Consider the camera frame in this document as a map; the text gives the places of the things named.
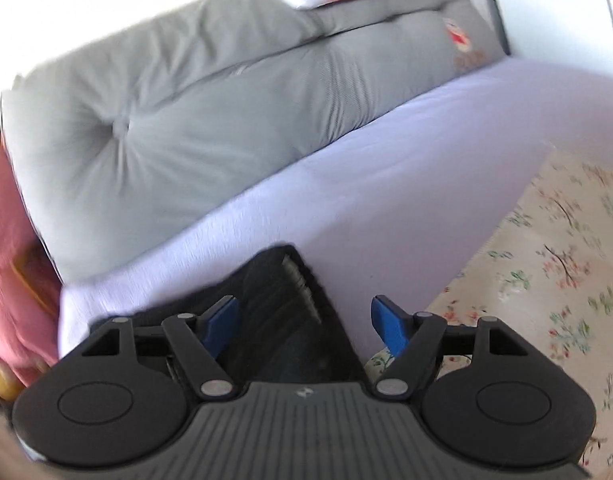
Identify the purple bed sheet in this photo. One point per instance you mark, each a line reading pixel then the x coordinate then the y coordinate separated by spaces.
pixel 311 170

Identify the black pants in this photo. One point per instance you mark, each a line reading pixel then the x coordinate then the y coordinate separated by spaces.
pixel 286 320

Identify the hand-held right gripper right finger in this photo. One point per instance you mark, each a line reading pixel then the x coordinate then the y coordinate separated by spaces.
pixel 389 325

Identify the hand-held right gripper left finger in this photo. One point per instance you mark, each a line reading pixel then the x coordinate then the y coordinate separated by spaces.
pixel 221 322

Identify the floral mat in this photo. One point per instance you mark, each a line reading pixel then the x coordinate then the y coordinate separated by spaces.
pixel 551 270

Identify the pink blanket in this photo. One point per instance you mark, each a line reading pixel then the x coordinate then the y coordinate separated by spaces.
pixel 11 260

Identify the grey tufted cushion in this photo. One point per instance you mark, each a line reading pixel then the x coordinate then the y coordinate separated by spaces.
pixel 186 110

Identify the white and blue wardrobe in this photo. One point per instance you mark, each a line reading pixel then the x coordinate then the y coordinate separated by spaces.
pixel 556 10

